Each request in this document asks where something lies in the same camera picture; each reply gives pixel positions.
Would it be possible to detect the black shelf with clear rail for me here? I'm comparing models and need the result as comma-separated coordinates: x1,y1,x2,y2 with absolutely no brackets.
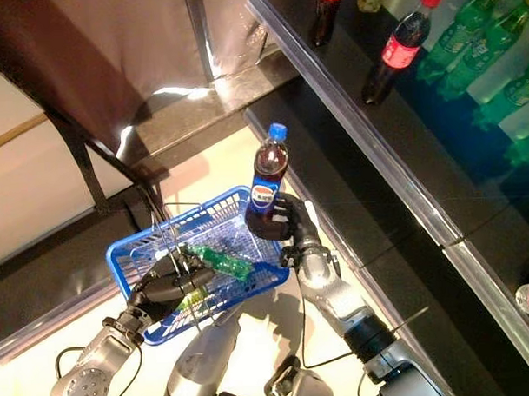
245,0,529,255
438,196,529,395

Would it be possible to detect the Pepsi bottle blue cap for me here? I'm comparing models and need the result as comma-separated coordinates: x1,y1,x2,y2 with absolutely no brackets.
240,122,292,224

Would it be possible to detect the green Sprite bottle white cap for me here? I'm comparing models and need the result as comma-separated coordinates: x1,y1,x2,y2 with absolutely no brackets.
188,243,255,283

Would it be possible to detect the silver robot right leg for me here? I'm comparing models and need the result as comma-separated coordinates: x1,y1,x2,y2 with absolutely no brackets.
261,353,339,396

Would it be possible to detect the silver robot left leg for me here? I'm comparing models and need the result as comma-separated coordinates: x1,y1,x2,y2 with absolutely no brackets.
158,311,248,396

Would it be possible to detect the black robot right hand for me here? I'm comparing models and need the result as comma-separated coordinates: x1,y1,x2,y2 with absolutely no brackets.
244,194,324,254

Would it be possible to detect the black base shelf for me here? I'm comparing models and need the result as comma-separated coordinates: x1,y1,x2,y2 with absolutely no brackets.
241,66,529,396

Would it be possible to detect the blue plastic shopping basket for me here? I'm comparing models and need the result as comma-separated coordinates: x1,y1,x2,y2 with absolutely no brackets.
102,182,294,347

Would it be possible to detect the Coca-Cola bottle red cap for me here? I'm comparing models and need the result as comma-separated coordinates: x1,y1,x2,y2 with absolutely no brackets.
308,0,350,49
357,0,449,106

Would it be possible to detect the black metal floor frame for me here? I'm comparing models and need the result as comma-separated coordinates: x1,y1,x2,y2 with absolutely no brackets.
43,103,173,228

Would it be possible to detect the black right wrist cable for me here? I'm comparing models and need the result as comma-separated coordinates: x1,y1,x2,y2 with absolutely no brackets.
294,263,367,371

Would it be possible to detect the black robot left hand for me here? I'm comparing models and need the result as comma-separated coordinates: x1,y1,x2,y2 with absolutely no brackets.
124,245,219,339

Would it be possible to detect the silver robot leg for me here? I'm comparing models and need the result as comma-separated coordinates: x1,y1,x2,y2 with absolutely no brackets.
158,311,248,396
261,353,339,396

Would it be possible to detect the black metal post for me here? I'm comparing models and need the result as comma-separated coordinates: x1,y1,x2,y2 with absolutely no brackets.
182,0,222,84

